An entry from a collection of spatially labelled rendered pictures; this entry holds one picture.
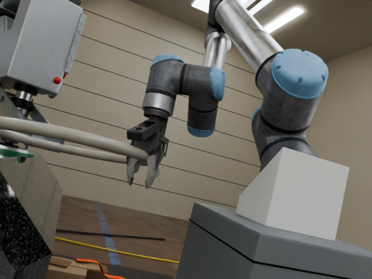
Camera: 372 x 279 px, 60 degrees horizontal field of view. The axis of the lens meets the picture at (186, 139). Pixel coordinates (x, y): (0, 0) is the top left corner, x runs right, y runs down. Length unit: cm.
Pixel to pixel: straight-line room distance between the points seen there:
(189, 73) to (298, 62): 29
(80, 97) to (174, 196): 271
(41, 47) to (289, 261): 127
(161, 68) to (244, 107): 653
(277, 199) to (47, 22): 120
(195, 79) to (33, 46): 85
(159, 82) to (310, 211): 52
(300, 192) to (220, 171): 625
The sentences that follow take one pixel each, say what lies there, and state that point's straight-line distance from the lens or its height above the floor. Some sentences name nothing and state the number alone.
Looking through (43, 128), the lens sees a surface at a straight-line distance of 78.
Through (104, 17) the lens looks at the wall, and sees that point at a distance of 696.
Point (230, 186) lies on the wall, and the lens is 725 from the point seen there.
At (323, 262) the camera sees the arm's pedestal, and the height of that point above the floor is 81.
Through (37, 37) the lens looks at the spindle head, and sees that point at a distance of 157.
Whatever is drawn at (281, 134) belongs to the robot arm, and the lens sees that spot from 98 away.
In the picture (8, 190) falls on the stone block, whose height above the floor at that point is 75.
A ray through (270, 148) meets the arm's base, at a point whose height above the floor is 106.
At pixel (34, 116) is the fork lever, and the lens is 158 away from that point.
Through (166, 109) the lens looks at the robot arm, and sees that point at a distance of 90.
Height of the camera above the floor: 92
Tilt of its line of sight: 6 degrees up
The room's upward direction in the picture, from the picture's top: 14 degrees clockwise
